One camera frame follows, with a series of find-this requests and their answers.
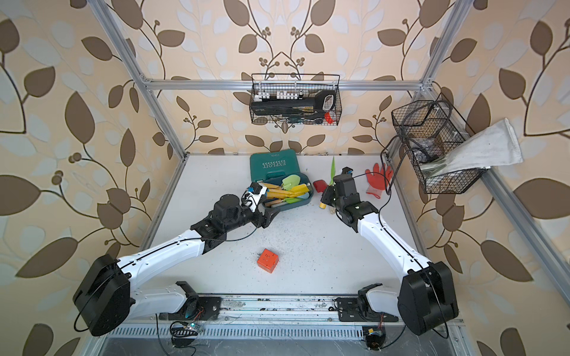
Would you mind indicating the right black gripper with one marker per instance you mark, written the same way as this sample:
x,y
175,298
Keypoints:
x,y
329,191

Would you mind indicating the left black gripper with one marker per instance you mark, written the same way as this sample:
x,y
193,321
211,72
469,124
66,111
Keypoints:
x,y
261,219

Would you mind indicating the red toy shovel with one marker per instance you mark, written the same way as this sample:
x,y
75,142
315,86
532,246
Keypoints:
x,y
320,185

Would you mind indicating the yellow toy spatula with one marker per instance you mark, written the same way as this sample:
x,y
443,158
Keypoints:
x,y
294,192

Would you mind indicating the green toy shovel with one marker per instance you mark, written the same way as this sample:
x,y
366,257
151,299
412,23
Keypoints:
x,y
332,174

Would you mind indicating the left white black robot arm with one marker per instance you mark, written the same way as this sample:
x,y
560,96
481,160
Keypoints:
x,y
112,290

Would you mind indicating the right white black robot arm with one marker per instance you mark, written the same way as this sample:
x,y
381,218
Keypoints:
x,y
426,297

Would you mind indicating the green storage box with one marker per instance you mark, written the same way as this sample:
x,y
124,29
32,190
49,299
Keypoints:
x,y
275,167

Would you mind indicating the orange cube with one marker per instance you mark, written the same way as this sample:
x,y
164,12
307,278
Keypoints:
x,y
268,261

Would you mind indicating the red rubber glove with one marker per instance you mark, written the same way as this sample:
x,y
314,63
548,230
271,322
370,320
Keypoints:
x,y
379,179

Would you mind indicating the black tool in basket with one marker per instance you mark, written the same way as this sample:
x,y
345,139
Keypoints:
x,y
309,106

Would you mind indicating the white cloth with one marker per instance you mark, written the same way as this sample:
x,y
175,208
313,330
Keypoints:
x,y
497,145

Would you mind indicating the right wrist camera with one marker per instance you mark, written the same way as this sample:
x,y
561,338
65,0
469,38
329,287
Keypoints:
x,y
346,170

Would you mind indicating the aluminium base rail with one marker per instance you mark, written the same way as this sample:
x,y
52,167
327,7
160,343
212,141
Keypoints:
x,y
264,310

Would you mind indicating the back wire basket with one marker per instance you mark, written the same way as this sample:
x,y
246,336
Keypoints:
x,y
289,86

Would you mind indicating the wire basket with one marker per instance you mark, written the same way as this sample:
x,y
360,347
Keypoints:
x,y
289,86
426,132

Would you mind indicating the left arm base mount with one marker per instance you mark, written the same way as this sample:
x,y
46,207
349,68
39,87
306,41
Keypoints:
x,y
195,307

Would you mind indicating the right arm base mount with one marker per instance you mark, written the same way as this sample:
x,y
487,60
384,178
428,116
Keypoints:
x,y
358,309

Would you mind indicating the right wire basket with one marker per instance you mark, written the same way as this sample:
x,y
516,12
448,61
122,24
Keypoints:
x,y
426,132

